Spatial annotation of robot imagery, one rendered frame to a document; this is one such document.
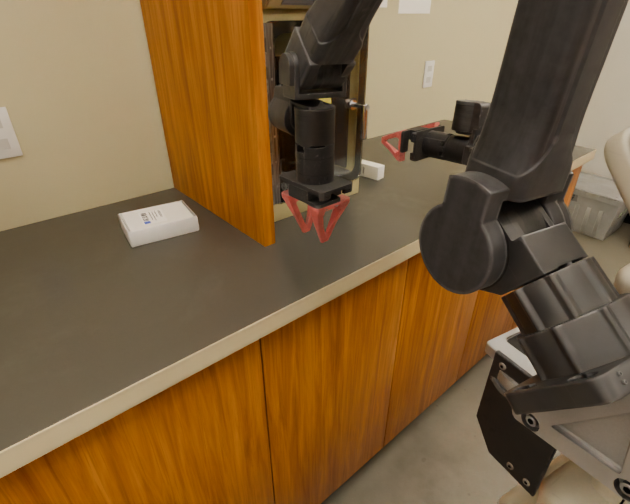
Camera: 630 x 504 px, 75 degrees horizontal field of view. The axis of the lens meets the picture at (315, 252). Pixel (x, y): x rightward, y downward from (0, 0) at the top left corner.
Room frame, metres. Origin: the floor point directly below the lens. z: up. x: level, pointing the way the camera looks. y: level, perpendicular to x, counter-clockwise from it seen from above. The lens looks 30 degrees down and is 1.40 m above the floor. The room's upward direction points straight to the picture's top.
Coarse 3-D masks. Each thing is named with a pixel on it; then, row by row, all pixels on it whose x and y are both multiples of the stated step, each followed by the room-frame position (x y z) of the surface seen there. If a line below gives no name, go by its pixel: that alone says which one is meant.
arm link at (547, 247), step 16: (512, 208) 0.29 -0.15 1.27; (528, 208) 0.30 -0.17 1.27; (512, 224) 0.28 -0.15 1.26; (528, 224) 0.28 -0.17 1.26; (544, 224) 0.29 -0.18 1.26; (560, 224) 0.28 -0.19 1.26; (512, 240) 0.26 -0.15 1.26; (528, 240) 0.26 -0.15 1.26; (544, 240) 0.26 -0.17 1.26; (560, 240) 0.27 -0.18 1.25; (576, 240) 0.27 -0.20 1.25; (512, 256) 0.26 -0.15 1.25; (528, 256) 0.25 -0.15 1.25; (544, 256) 0.25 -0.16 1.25; (560, 256) 0.26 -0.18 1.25; (576, 256) 0.26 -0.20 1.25; (512, 272) 0.26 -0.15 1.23; (528, 272) 0.25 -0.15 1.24; (544, 272) 0.24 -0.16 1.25; (496, 288) 0.26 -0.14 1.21; (512, 288) 0.25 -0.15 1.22
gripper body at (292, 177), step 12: (300, 156) 0.57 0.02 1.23; (312, 156) 0.56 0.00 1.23; (324, 156) 0.56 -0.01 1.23; (300, 168) 0.57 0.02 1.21; (312, 168) 0.56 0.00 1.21; (324, 168) 0.56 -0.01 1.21; (288, 180) 0.58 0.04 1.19; (300, 180) 0.57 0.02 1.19; (312, 180) 0.56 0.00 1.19; (324, 180) 0.56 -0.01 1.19; (336, 180) 0.58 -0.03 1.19; (348, 180) 0.58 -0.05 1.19; (312, 192) 0.54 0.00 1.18; (324, 192) 0.53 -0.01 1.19; (348, 192) 0.56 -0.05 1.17
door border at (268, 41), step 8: (272, 24) 0.94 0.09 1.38; (272, 32) 0.94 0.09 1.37; (264, 40) 0.92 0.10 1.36; (272, 40) 0.94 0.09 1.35; (272, 48) 0.94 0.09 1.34; (272, 56) 0.94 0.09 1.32; (272, 64) 0.94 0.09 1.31; (272, 72) 0.94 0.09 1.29; (272, 80) 0.94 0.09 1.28; (272, 88) 0.94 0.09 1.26; (272, 96) 0.93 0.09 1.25; (272, 128) 0.93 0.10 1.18; (272, 136) 0.93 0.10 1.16; (272, 144) 0.93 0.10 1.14; (272, 152) 0.93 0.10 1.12; (272, 168) 0.92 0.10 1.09; (280, 200) 0.94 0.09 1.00
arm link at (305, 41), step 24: (336, 0) 0.51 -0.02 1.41; (360, 0) 0.49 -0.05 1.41; (312, 24) 0.54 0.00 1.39; (336, 24) 0.51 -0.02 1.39; (360, 24) 0.52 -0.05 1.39; (288, 48) 0.58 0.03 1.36; (312, 48) 0.53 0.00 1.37; (336, 48) 0.53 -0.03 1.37; (360, 48) 0.55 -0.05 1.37; (312, 72) 0.54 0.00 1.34; (336, 72) 0.57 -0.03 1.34
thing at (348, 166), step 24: (288, 24) 0.97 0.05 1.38; (360, 72) 1.11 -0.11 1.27; (360, 96) 1.11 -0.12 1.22; (336, 120) 1.06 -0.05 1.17; (360, 120) 1.12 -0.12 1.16; (288, 144) 0.96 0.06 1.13; (336, 144) 1.06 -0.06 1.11; (360, 144) 1.12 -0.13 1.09; (288, 168) 0.96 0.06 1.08; (336, 168) 1.06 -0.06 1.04; (360, 168) 1.12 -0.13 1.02
